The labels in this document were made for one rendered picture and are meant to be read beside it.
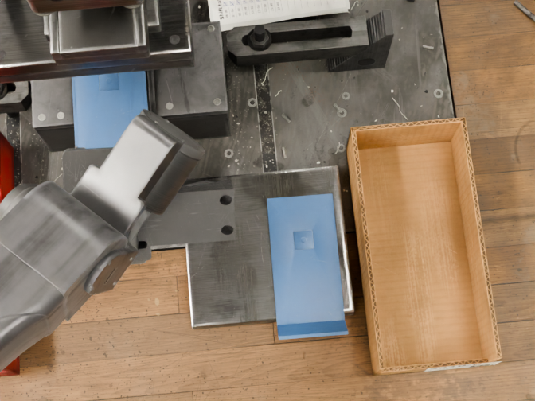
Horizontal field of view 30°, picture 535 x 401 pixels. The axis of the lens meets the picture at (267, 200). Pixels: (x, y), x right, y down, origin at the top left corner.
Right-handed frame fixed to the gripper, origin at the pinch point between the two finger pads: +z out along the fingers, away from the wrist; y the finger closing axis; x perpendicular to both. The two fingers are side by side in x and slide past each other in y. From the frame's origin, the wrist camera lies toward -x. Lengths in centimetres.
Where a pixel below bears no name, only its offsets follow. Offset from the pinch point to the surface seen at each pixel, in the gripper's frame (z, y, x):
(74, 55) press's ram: -6.5, 12.7, 1.7
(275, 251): 7.9, -10.1, -16.2
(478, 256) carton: 1.9, -10.2, -36.2
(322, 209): 9.5, -6.2, -21.5
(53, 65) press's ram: -2.3, 11.5, 3.9
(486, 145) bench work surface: 13.2, -1.2, -40.6
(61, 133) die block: 13.2, 2.9, 5.2
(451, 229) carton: 8.7, -9.2, -35.3
